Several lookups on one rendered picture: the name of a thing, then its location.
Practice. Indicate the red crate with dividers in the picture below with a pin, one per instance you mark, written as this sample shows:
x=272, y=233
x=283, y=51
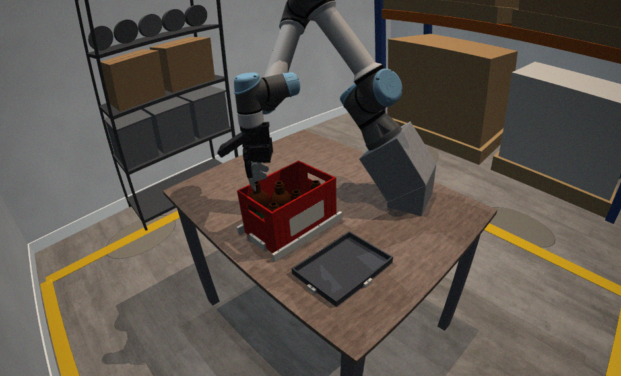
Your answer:
x=285, y=224

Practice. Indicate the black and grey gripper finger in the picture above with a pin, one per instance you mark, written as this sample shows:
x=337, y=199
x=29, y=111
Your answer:
x=262, y=167
x=253, y=172

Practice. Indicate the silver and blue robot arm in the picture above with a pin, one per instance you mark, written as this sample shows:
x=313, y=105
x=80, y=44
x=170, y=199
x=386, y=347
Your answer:
x=378, y=87

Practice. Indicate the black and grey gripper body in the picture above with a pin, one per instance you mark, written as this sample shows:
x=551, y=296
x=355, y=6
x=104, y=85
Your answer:
x=259, y=144

